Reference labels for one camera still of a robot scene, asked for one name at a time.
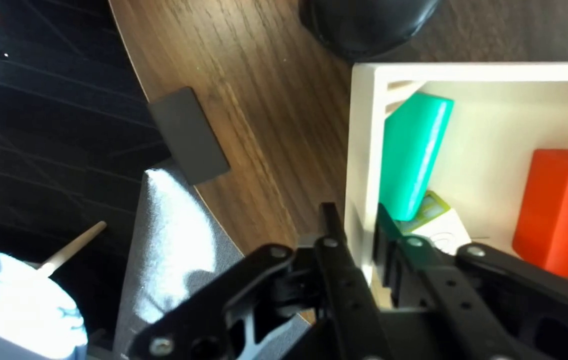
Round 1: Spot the black rounded object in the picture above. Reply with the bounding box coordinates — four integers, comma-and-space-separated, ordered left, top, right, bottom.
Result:
298, 0, 440, 61

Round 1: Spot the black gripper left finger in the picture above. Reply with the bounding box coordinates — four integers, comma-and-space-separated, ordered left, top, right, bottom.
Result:
313, 201, 392, 360

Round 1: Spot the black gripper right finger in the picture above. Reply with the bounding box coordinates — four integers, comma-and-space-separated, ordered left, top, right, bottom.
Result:
375, 207, 497, 360

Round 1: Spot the red orange block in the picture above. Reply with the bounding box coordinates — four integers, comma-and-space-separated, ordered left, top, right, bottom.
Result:
512, 149, 568, 278

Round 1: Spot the round dark wooden table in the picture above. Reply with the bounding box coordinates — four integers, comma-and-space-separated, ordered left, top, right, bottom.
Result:
107, 0, 568, 252

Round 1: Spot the white wooden box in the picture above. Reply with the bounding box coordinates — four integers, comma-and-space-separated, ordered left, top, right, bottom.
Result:
343, 61, 568, 309

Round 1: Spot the grey armchair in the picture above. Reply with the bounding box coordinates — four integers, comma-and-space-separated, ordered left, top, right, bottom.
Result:
109, 165, 311, 360

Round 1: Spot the small dark grey flat pad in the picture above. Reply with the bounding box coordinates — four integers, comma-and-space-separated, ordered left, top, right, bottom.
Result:
147, 88, 229, 184

